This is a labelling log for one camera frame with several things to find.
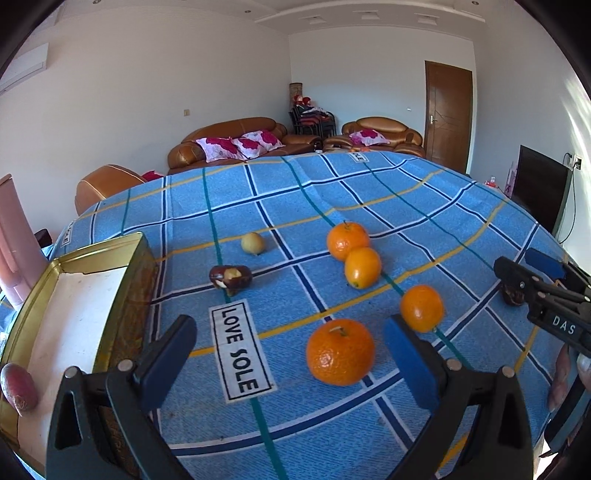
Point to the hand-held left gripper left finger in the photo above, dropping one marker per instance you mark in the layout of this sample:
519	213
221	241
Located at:
168	360

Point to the gold metal tin tray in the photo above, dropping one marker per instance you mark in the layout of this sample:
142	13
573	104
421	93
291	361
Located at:
69	314

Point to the white wall outlet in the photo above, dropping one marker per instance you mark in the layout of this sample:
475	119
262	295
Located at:
577	163

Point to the red cushion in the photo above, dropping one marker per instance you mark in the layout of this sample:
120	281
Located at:
153	175

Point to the white air conditioner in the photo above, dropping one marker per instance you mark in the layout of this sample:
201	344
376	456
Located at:
23	64

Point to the orange leather armchair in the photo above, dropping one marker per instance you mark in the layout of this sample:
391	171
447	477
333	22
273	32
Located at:
106	184

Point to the reddish purple fruit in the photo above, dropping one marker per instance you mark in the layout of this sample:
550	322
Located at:
18	387

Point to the small yellow fruit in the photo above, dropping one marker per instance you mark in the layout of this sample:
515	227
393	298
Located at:
253	243

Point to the person's right hand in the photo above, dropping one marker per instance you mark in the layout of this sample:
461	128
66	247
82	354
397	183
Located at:
561	378

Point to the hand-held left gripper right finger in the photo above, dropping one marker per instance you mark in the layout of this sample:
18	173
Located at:
411	360

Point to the tall woven floor vase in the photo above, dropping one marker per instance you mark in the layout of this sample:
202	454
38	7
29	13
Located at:
295	90

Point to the pink electric kettle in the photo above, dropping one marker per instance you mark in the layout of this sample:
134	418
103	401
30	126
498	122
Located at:
14	240

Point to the red bottle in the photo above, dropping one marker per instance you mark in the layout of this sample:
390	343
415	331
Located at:
491	182

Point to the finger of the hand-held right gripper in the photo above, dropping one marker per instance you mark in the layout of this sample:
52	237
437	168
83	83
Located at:
545	263
512	273

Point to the smooth oval orange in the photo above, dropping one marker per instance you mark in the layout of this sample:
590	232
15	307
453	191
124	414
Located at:
363	267

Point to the dark water chestnut pale spot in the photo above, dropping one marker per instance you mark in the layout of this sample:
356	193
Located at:
231	278

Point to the brown leather armchair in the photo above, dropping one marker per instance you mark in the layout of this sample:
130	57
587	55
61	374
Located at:
392	124

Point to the black flat television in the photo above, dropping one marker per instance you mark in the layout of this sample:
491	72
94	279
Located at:
538	184

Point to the dark wooden furniture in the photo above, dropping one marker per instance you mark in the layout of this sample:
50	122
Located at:
44	236

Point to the stacked dark chairs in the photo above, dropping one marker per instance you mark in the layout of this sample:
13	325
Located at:
311	122

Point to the red flower decoration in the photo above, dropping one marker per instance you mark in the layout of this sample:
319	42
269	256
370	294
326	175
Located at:
302	100

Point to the large dimpled orange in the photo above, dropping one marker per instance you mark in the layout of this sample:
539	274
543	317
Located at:
340	353

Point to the brown wooden door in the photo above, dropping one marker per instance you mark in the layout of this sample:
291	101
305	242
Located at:
448	115

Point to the small pink floral pillow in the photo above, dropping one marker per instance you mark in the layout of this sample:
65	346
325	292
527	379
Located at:
368	136

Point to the blue plaid blanket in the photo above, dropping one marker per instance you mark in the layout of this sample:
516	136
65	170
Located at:
323	207

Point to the brown leather three-seat sofa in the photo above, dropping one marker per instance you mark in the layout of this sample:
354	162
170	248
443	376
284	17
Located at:
221	127

